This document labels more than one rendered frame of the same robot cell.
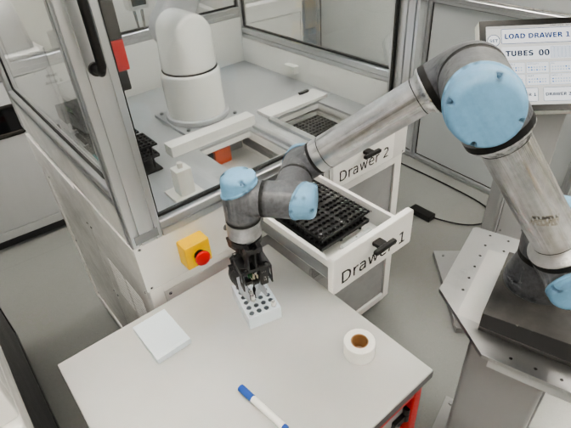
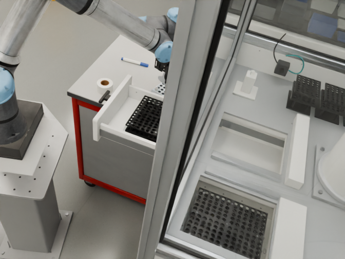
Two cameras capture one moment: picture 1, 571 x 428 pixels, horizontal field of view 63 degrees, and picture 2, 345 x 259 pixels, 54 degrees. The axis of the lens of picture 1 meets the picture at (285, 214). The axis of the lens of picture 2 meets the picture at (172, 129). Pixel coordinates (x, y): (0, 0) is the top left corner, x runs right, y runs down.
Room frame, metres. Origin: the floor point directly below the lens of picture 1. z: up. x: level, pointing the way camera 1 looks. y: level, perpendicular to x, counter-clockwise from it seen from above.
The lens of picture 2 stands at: (1.72, -0.65, 1.78)
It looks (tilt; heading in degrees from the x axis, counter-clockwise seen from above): 46 degrees down; 138
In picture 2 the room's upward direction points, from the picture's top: 12 degrees clockwise
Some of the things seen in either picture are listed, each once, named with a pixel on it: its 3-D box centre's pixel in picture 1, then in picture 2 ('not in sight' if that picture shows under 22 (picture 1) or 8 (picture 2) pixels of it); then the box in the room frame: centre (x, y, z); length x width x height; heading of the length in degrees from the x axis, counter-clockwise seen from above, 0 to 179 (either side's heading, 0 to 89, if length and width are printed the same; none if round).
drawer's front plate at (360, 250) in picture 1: (372, 249); (113, 106); (0.87, -0.21, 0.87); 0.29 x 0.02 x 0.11; 127
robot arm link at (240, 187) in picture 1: (241, 197); (175, 24); (0.78, 0.09, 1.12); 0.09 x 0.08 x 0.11; 77
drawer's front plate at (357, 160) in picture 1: (363, 158); not in sight; (1.31, -0.27, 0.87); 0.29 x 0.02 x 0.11; 127
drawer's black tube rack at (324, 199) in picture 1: (317, 216); (162, 125); (1.03, -0.09, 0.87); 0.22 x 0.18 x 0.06; 37
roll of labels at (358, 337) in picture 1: (358, 346); (104, 86); (0.65, -0.14, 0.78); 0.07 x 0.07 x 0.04
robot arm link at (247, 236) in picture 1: (245, 227); not in sight; (0.78, 0.09, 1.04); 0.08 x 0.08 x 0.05
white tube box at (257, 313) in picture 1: (256, 301); (168, 94); (0.81, 0.09, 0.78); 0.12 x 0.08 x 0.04; 22
